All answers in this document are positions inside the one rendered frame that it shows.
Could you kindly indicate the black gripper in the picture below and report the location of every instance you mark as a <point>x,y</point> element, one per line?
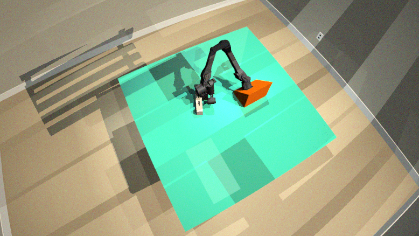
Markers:
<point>212,99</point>

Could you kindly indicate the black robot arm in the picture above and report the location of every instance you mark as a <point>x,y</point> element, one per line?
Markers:
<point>207,84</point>

